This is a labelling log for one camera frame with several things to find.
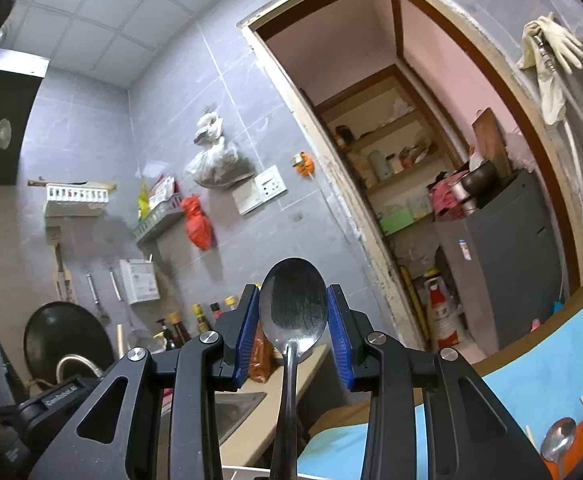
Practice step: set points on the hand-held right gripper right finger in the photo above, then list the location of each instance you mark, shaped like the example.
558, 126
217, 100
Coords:
340, 340

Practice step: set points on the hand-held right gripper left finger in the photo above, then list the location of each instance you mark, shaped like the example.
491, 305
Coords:
249, 340

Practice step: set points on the oval metal spoon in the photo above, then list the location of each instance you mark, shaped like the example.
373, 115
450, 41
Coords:
291, 305

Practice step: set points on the round metal spoon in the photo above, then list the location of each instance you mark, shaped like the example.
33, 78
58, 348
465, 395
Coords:
559, 440

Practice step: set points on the red spice bag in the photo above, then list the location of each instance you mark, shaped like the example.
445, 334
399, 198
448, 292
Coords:
261, 360

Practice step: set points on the yellow cap sauce bottle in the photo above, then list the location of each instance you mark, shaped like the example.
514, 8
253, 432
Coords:
230, 303

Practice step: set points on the slim dark sauce bottle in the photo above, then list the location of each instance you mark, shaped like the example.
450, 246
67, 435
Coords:
200, 320

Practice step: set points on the curved metal faucet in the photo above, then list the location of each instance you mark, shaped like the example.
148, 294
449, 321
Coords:
76, 360

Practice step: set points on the large soy sauce bottle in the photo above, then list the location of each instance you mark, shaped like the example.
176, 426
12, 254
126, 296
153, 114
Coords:
179, 332

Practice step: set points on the stainless steel sink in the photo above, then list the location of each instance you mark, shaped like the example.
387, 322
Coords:
236, 410

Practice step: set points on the black wok pan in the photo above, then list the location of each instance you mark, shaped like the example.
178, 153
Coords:
66, 335

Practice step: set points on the dark pump bottle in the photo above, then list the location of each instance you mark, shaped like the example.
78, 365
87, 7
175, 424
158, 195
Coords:
164, 337

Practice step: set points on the hanging metal utensil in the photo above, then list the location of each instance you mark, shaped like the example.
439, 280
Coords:
94, 295

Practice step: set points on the red plastic bag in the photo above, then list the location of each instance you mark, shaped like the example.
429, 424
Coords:
197, 225

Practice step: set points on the green box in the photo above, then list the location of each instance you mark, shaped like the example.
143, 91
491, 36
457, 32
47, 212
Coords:
396, 222

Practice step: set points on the wooden spatula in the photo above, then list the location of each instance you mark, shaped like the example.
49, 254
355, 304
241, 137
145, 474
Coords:
60, 270

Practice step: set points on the red white packet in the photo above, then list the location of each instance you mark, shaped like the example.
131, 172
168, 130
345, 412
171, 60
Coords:
164, 190

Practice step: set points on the yellow green packet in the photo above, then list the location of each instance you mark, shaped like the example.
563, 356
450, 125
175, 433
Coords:
144, 202

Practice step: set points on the grey plastic bag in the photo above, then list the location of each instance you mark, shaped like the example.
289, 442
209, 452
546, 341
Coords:
221, 165

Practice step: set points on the pink cloth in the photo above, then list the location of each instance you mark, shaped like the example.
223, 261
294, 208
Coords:
444, 195

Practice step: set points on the green thermos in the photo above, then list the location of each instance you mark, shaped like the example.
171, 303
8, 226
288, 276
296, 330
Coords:
380, 166

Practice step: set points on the grey appliance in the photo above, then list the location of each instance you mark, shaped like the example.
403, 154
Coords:
506, 270

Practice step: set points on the striped blanket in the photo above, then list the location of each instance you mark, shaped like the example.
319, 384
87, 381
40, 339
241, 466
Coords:
521, 385

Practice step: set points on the dark metal bowl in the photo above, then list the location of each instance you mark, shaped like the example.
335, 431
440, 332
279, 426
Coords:
479, 177

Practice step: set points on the wooden shelving unit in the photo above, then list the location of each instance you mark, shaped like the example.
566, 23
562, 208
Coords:
386, 130

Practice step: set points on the wooden cutting board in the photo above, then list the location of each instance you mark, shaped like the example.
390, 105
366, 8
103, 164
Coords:
491, 135

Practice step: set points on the black range hood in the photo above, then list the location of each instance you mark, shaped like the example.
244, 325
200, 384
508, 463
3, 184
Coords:
1, 120

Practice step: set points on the beige rubber glove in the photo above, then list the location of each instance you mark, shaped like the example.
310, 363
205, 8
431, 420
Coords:
549, 95

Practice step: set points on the white rubber glove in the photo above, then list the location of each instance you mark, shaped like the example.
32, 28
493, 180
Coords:
564, 42

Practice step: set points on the white wall box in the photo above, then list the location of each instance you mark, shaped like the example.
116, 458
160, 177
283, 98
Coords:
139, 280

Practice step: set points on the white wall switch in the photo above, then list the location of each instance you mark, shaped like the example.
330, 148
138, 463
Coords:
248, 200

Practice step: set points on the grey wall shelf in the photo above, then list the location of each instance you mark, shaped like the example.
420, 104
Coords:
159, 222

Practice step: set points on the white wall socket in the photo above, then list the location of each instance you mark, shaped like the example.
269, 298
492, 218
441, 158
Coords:
271, 181

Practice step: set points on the wooden door frame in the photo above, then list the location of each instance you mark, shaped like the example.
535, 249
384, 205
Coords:
321, 160

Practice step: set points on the white wall basket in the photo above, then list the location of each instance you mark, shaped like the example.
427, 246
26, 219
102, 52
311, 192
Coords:
76, 200

